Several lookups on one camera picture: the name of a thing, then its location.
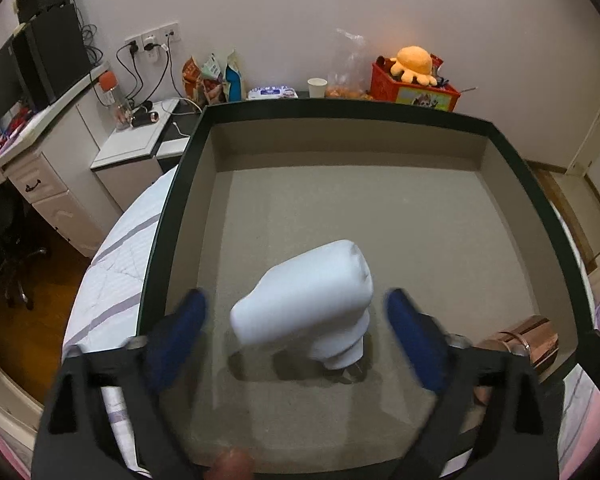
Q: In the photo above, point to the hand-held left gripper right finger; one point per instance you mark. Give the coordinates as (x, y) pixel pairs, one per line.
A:
(415, 340)

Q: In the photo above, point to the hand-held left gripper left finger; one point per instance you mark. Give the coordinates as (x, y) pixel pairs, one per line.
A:
(180, 335)

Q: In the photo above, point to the white plug-in device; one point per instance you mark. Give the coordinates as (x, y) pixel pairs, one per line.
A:
(305, 300)

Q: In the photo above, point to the pink storage box dark rim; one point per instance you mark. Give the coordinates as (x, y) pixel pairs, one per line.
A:
(380, 200)

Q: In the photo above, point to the person's left hand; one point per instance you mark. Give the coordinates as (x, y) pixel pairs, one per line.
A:
(232, 467)

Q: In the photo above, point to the rose gold cylinder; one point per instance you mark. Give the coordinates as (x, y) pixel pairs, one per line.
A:
(535, 340)

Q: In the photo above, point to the black office chair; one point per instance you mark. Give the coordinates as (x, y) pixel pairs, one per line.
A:
(15, 265)

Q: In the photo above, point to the white nightstand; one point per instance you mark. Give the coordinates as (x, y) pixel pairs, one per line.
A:
(130, 145)

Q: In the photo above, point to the white desk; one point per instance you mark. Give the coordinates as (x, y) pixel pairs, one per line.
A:
(55, 180)

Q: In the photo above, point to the black cylinder device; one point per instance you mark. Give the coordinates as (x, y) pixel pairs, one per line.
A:
(145, 117)

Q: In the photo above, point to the orange cap bottle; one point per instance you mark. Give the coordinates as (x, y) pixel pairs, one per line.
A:
(111, 100)

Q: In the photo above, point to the red printed box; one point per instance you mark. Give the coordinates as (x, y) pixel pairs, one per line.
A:
(420, 95)

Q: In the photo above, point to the green white snack bag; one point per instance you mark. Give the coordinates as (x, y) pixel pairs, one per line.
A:
(212, 85)

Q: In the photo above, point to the orange snack bag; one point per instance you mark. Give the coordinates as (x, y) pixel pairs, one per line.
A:
(192, 80)

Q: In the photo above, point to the wet wipes pack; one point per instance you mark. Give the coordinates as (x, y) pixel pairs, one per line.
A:
(272, 93)

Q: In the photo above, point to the blue white snack bag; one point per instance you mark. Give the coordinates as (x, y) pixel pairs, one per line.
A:
(234, 80)

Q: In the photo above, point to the plastic bag of oranges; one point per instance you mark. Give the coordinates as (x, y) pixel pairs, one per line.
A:
(347, 85)

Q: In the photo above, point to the red desk clutter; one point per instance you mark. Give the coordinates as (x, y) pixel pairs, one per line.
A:
(20, 117)

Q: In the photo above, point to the paper cup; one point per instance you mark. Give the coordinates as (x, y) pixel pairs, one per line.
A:
(317, 87)

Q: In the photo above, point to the orange octopus plush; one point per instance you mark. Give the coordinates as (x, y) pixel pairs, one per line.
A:
(415, 62)

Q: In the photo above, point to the black monitor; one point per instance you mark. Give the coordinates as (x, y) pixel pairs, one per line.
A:
(2, 85)

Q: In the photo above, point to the black computer tower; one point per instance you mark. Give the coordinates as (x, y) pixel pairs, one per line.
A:
(55, 55)

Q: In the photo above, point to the white wall sockets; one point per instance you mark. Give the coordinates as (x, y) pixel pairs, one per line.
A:
(167, 32)

